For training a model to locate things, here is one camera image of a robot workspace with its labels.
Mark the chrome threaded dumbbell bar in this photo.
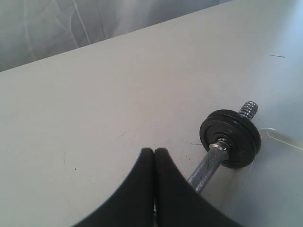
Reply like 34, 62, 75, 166
186, 101, 258, 196

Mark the white rectangular tray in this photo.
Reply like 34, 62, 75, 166
259, 128, 303, 151

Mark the black weight plate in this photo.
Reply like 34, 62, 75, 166
199, 109, 261, 169
199, 109, 261, 151

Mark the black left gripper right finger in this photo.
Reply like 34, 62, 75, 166
154, 148, 240, 227

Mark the white backdrop curtain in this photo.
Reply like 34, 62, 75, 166
0, 0, 220, 71

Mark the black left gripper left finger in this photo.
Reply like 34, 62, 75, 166
75, 148, 154, 227

